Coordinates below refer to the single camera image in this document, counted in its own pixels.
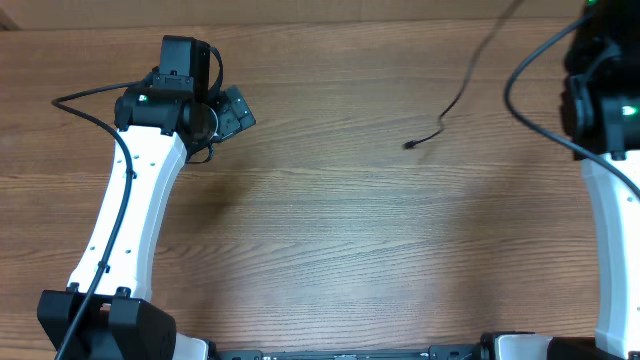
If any thin black cable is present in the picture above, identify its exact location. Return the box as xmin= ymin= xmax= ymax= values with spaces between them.
xmin=402 ymin=0 xmax=524 ymax=151

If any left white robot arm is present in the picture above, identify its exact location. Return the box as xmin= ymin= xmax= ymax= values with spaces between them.
xmin=37 ymin=35 xmax=255 ymax=359

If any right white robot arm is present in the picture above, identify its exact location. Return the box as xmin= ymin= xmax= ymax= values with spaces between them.
xmin=487 ymin=0 xmax=639 ymax=359

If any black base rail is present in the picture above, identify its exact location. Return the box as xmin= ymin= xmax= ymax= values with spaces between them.
xmin=172 ymin=330 xmax=569 ymax=360

